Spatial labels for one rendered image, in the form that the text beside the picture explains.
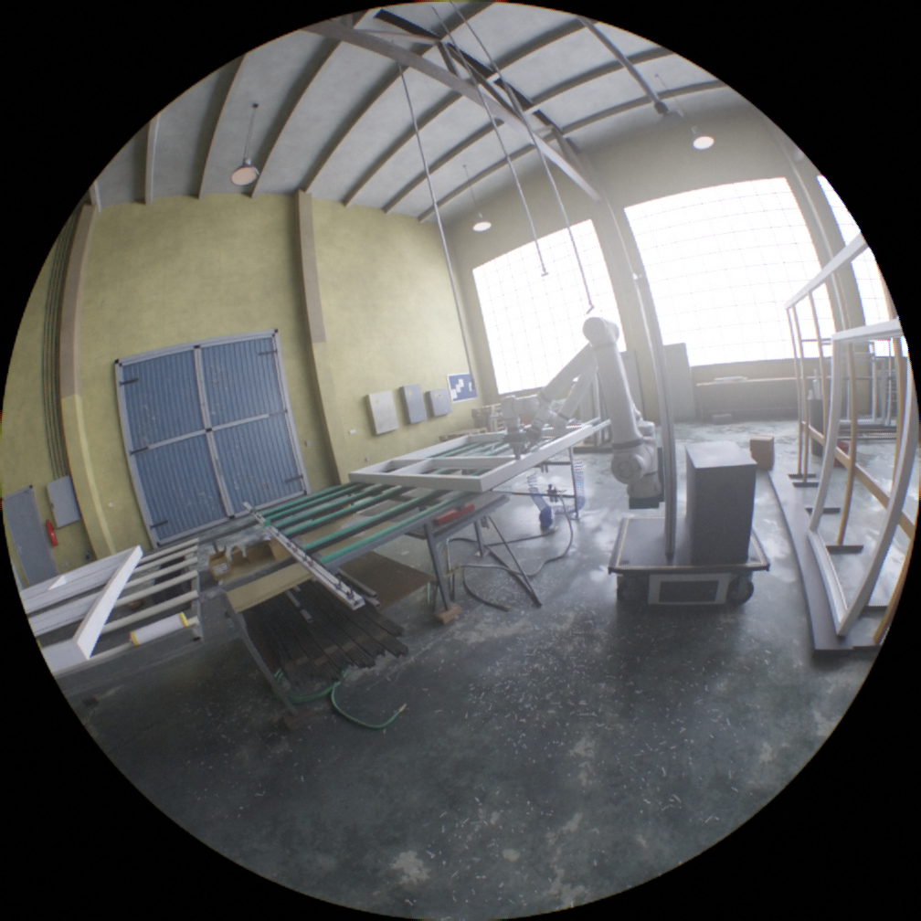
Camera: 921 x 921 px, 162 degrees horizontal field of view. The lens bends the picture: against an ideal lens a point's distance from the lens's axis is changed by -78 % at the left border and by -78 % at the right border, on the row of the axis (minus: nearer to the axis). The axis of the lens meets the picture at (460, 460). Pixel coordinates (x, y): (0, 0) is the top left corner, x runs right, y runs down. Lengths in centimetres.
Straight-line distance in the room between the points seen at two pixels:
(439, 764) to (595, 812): 64
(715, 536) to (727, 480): 30
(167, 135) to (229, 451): 743
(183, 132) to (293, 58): 273
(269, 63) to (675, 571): 878
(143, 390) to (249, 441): 278
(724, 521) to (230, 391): 795
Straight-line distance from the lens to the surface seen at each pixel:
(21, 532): 922
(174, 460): 762
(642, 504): 168
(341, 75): 816
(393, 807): 148
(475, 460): 214
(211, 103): 846
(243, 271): 894
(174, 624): 119
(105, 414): 811
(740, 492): 178
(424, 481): 190
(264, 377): 793
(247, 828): 173
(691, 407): 881
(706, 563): 190
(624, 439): 144
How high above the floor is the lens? 131
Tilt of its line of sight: 10 degrees down
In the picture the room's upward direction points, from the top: 11 degrees counter-clockwise
